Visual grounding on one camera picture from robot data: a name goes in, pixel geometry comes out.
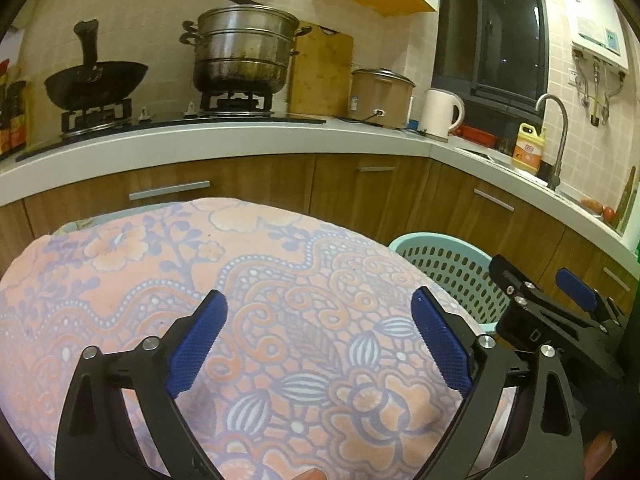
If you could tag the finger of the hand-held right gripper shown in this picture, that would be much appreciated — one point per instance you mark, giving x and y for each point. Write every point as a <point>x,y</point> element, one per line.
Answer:
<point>575,287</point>
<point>505,272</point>

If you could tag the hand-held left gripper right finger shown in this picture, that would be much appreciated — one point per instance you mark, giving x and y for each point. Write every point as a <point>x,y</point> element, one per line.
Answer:
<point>440,345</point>

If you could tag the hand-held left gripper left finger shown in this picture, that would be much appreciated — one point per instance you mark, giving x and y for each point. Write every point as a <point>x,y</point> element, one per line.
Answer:
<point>200,345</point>

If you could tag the teal plastic basket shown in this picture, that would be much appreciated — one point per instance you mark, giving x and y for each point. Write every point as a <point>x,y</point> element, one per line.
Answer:
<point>450,265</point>

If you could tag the person's left hand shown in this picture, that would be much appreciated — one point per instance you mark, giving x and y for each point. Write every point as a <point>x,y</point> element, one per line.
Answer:
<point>310,475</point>

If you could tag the red tomato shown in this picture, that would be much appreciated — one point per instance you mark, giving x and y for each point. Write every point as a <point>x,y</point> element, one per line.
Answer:
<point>609,213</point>

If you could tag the floral pink tablecloth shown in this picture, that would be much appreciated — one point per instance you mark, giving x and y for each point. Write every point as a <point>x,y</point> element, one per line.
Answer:
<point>300,285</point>

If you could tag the yellow detergent bottle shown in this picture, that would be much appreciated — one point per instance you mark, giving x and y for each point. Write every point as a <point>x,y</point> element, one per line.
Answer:
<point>527,152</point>

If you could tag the metal kitchen faucet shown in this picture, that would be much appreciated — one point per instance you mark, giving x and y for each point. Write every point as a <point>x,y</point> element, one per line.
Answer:
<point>562,145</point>

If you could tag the red plastic container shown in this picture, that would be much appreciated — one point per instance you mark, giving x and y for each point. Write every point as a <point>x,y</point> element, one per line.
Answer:
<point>475,134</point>

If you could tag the white electric kettle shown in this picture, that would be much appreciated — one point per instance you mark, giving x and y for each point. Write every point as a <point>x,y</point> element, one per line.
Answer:
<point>437,115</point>

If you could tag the metal water pipes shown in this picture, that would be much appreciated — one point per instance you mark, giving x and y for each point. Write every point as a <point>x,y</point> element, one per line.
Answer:
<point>595,105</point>

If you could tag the wooden kitchen cabinet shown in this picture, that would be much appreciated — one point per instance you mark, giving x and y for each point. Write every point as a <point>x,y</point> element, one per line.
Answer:
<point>300,185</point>

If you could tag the white kitchen countertop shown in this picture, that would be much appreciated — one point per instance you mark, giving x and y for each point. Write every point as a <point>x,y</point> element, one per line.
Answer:
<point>350,137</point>

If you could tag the beige rice cooker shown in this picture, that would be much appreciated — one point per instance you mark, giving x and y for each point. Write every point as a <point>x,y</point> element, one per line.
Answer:
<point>380,97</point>

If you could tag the black gas stove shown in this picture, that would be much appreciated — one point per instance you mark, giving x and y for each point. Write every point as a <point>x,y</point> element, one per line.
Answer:
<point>165,122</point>

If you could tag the white stove knob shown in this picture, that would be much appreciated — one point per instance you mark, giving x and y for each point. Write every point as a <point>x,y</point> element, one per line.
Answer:
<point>192,109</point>
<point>145,114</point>

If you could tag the dark kitchen window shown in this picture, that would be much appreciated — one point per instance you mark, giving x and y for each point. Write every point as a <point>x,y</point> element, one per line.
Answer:
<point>490,35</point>

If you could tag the wooden cutting board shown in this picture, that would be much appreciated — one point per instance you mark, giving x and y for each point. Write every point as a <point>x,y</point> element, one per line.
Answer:
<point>322,75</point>

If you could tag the white water heater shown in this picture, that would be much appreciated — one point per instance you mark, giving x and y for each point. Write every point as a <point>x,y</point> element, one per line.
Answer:
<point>595,15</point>

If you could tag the black wok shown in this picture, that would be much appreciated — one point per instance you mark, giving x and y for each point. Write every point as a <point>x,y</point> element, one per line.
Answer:
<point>95,85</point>

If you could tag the dark sauce bottle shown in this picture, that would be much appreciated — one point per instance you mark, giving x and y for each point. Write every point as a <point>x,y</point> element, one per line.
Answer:
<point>19,120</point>

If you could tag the steel steamer pot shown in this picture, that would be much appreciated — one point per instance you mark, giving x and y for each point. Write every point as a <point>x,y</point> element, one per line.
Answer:
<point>240,45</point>

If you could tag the white wall socket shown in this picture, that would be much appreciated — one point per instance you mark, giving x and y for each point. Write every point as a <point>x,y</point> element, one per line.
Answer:
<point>573,77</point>

